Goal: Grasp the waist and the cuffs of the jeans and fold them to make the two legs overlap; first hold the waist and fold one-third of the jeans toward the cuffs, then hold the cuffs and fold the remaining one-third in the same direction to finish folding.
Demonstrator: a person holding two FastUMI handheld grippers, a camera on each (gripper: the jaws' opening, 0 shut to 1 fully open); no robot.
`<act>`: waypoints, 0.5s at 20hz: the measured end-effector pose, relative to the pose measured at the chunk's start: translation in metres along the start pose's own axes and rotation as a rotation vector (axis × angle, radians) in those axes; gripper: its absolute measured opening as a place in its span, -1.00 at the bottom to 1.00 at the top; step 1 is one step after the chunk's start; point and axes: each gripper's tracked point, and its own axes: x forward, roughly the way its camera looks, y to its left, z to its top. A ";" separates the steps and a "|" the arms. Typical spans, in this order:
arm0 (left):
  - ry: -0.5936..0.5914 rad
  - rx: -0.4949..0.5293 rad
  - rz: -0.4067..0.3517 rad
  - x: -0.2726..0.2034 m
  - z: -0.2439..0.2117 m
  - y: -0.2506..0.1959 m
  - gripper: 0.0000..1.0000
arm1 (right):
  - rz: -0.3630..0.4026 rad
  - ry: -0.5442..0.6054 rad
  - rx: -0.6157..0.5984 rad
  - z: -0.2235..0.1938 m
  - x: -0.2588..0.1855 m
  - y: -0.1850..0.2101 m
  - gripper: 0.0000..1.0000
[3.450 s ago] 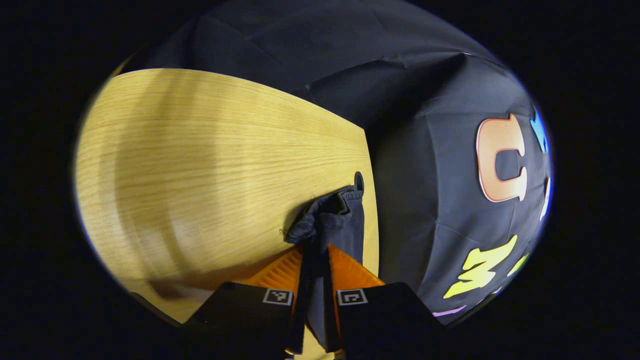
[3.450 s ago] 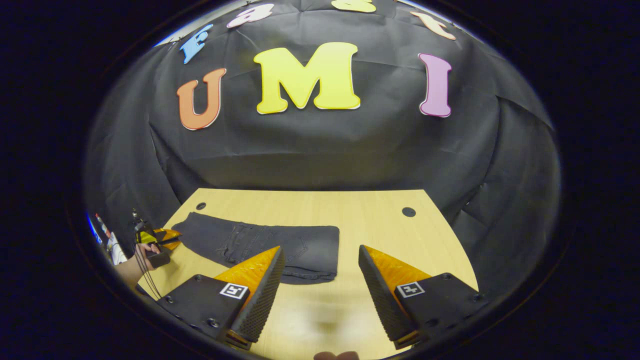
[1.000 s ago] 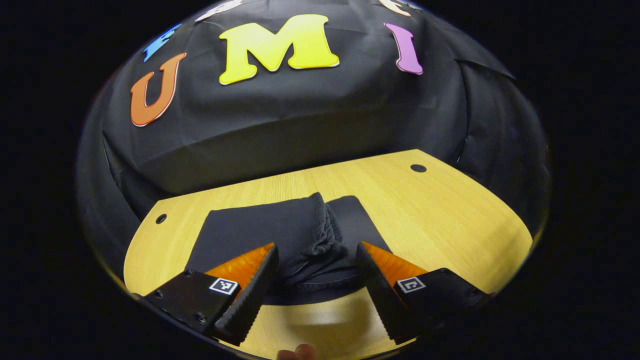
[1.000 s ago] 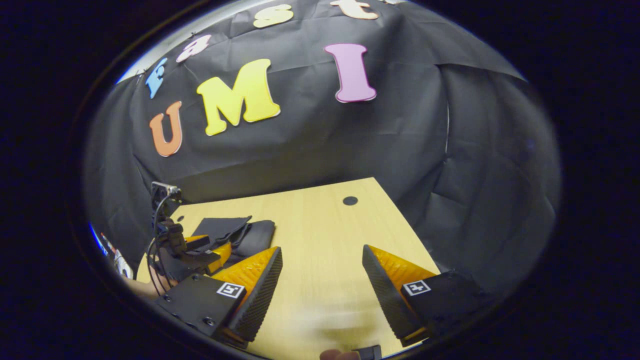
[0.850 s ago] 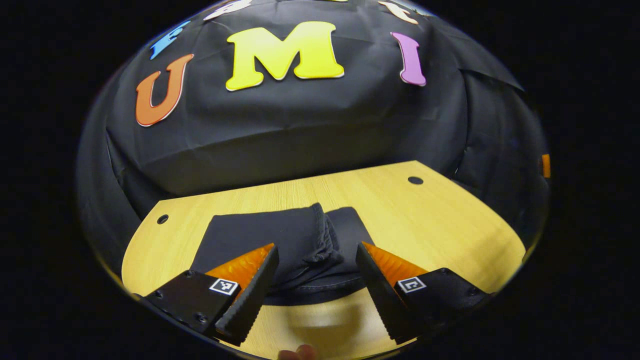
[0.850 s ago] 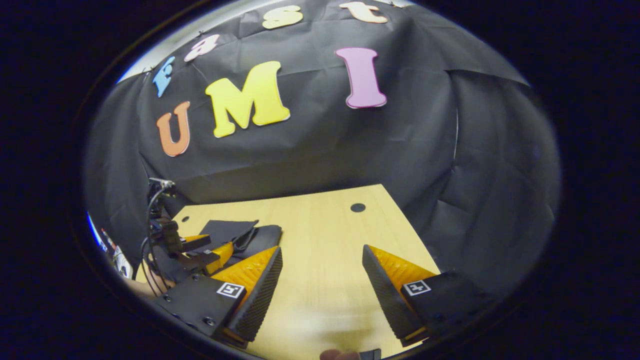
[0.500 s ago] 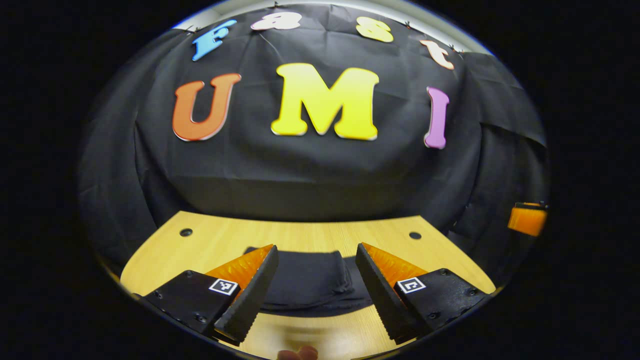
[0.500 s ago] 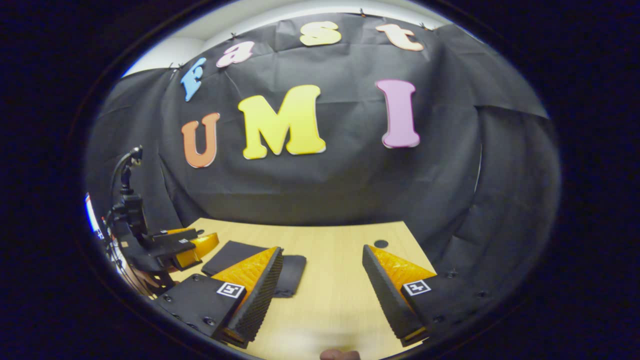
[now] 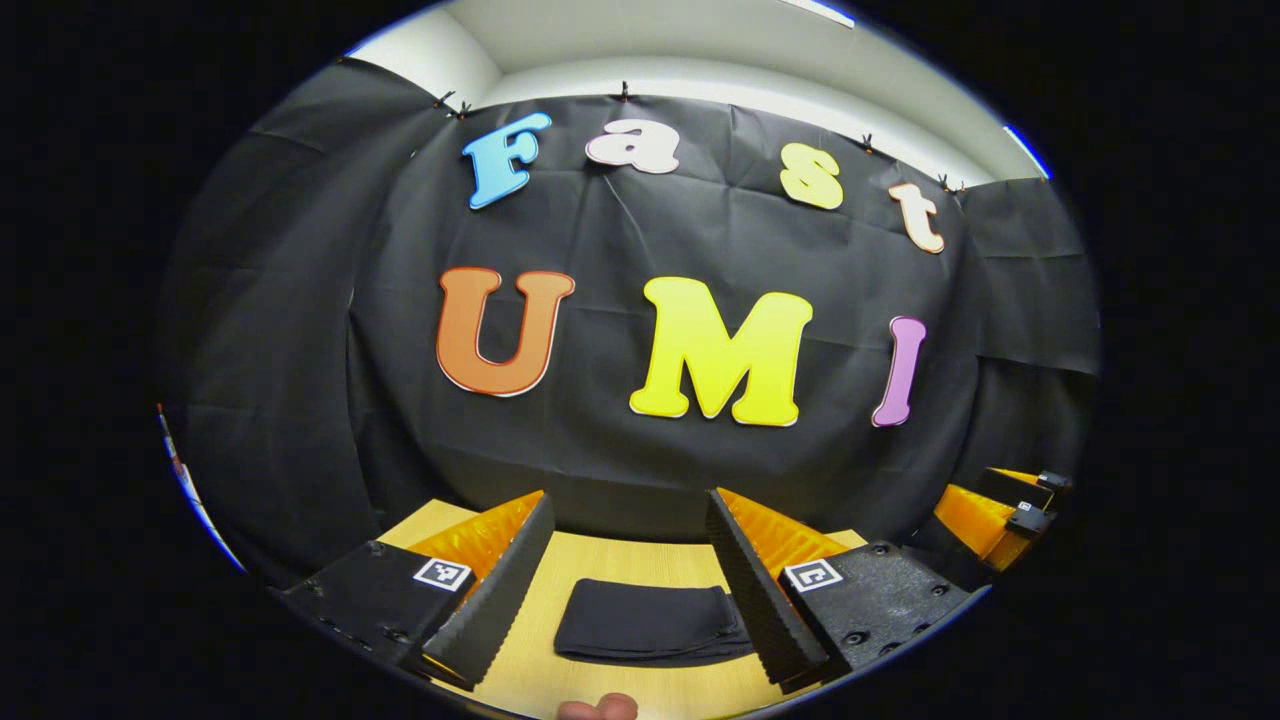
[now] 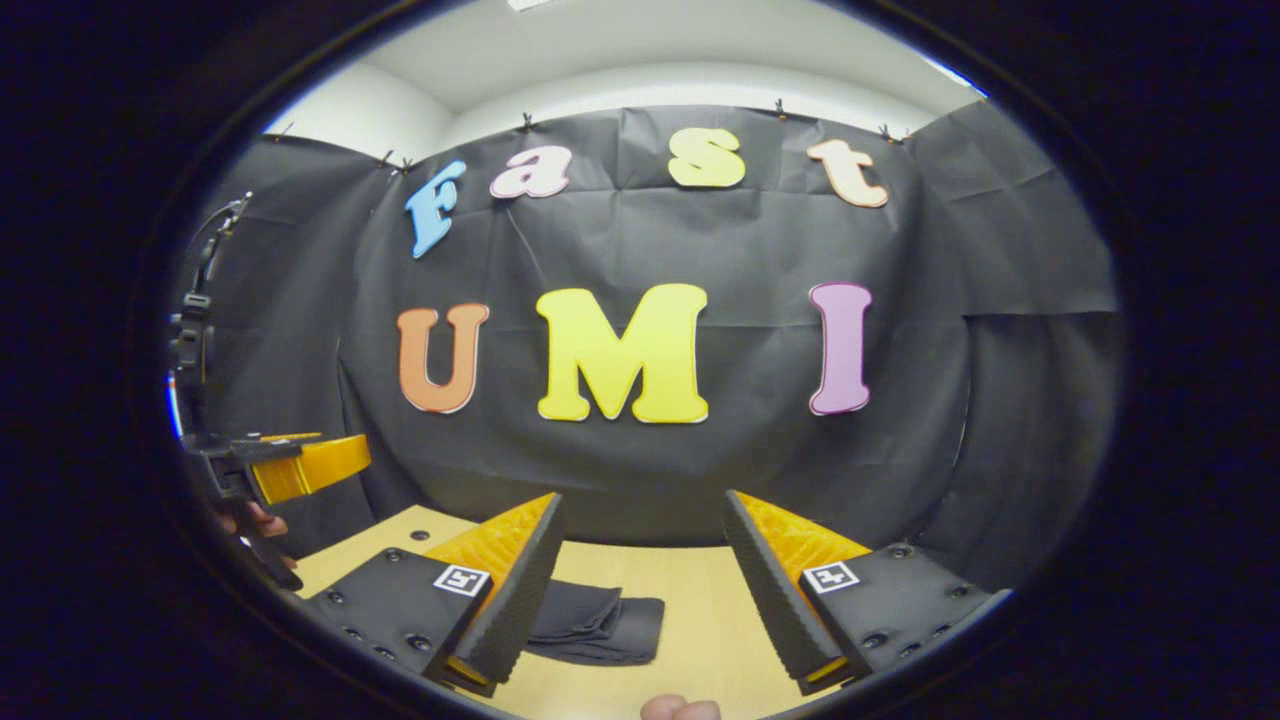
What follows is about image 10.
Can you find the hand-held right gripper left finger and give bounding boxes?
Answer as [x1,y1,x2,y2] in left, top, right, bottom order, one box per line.
[298,491,568,699]

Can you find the dark grey jeans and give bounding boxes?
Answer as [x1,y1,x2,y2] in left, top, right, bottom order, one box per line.
[525,580,666,666]

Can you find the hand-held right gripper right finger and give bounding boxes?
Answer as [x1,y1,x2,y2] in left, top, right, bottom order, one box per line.
[723,489,1013,697]

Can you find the black backdrop cloth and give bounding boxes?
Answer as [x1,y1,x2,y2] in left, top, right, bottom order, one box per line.
[170,105,1121,591]

